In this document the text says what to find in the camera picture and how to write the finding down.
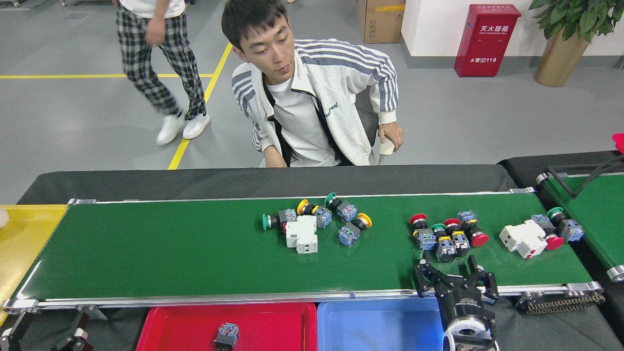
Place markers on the person's left hand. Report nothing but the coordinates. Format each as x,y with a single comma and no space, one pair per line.
391,134

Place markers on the yellow plastic tray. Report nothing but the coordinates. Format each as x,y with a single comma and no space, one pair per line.
24,243

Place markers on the gold plant pot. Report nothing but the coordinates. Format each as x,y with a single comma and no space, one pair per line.
560,63

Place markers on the red plastic tray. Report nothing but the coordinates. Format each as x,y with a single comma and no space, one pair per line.
273,326

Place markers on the white round object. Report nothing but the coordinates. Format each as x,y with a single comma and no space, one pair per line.
4,218

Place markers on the blue plastic tray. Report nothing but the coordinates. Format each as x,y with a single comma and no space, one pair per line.
380,326

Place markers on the cardboard box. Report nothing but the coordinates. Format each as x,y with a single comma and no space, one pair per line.
380,22

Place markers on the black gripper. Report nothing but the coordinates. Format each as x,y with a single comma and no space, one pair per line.
460,304

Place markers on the person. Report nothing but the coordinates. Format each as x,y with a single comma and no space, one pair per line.
302,112
146,63

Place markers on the white circuit breaker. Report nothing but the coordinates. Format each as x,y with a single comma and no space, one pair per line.
524,239
302,235

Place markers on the red plastic bin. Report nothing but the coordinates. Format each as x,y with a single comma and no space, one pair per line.
619,142

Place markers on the green conveyor belt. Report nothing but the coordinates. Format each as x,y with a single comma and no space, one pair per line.
599,224
170,253

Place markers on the grey blue switch part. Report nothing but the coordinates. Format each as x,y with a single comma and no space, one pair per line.
226,334

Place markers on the red fire extinguisher box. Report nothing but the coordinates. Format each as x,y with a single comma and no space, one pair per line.
486,44

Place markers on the person's hand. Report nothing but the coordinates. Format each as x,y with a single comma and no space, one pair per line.
157,31

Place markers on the green push button switch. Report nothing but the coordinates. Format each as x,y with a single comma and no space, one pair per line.
446,250
287,215
347,212
571,230

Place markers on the green potted plant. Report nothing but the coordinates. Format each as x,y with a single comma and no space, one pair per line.
580,14

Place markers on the person's right hand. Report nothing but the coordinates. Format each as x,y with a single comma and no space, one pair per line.
276,158

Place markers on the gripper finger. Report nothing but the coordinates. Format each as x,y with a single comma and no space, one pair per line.
14,336
78,336

